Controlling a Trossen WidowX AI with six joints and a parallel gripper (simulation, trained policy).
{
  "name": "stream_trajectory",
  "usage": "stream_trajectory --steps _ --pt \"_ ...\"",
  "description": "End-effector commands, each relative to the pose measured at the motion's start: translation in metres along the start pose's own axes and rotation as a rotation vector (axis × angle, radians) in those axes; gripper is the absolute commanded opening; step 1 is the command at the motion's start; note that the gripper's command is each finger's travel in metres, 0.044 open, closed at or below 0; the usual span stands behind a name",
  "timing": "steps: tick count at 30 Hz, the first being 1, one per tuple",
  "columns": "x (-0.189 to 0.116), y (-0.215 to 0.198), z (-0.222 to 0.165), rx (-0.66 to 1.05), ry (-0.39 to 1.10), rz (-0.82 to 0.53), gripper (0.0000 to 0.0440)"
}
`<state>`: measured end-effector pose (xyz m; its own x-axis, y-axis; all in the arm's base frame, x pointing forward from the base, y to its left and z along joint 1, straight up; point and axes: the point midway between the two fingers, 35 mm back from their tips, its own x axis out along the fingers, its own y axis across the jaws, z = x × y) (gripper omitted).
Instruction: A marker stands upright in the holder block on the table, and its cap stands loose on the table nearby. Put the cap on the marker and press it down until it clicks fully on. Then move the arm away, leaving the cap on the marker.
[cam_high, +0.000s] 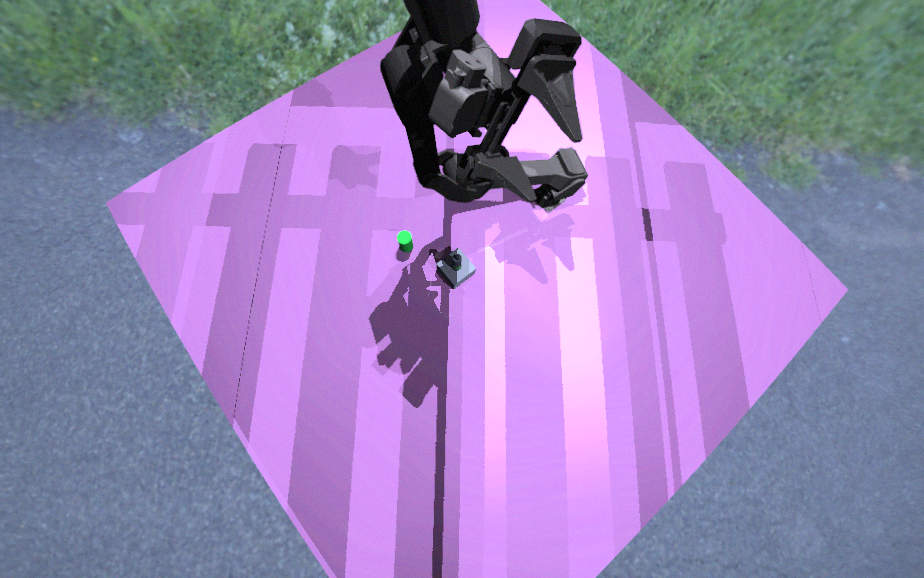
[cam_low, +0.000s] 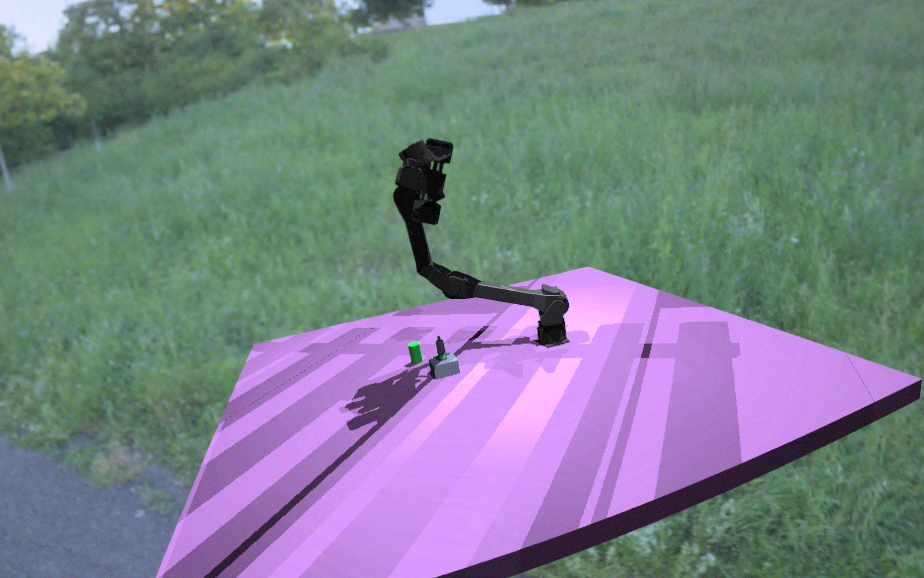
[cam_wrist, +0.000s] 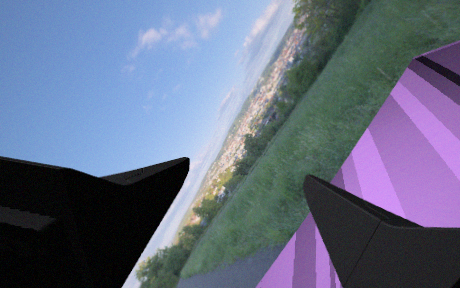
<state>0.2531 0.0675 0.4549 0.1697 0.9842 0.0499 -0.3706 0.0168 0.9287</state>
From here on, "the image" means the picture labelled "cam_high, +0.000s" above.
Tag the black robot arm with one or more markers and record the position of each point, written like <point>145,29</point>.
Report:
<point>437,39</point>

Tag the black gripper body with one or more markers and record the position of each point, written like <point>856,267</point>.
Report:
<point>538,37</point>

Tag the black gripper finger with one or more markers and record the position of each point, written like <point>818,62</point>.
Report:
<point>550,80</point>
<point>508,172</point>

